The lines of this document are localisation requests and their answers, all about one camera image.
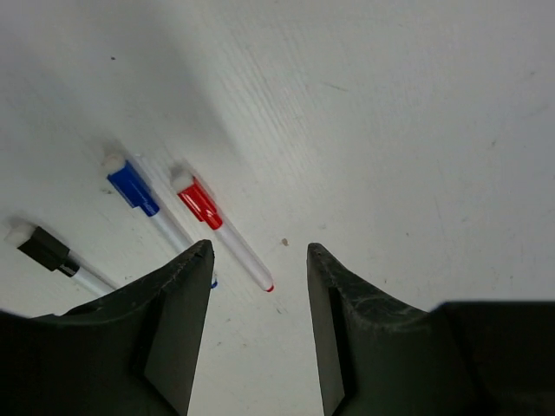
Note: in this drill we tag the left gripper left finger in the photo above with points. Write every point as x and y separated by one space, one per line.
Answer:
132 352

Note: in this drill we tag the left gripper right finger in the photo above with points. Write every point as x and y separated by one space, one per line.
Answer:
377 355

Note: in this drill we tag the red cap thin pen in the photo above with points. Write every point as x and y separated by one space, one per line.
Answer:
197 199

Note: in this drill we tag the blue thin pen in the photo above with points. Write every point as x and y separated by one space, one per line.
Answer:
127 181

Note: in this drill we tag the black thin pen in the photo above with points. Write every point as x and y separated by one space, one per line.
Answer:
53 255

